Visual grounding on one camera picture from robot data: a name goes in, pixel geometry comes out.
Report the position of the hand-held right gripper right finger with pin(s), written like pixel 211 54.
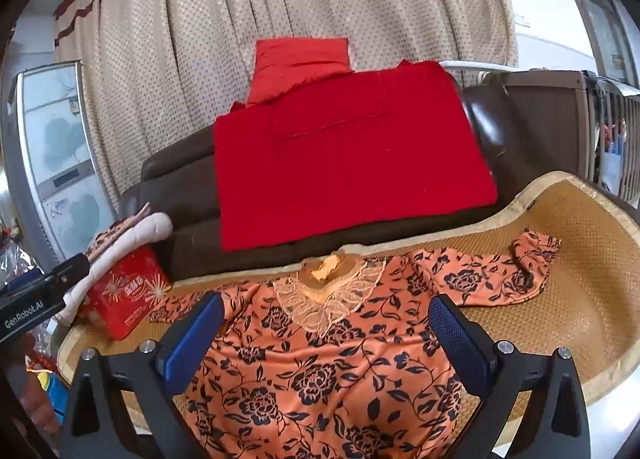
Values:
pixel 457 339

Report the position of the white standing air conditioner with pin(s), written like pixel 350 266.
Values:
pixel 60 154

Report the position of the window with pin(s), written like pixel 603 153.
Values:
pixel 605 29

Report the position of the white rolled cloth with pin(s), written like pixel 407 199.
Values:
pixel 145 234

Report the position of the red cushion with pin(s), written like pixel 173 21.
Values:
pixel 295 64

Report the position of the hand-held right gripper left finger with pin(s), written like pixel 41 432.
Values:
pixel 195 339

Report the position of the woven straw mat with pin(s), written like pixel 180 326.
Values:
pixel 590 264

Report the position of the red tin box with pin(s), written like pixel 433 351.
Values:
pixel 130 294

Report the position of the red blanket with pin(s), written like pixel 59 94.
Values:
pixel 350 164

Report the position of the brown leather sofa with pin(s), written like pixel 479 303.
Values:
pixel 180 179

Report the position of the orange floral shirt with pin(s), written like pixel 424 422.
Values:
pixel 320 369

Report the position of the beige dotted curtain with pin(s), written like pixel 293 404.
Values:
pixel 200 39

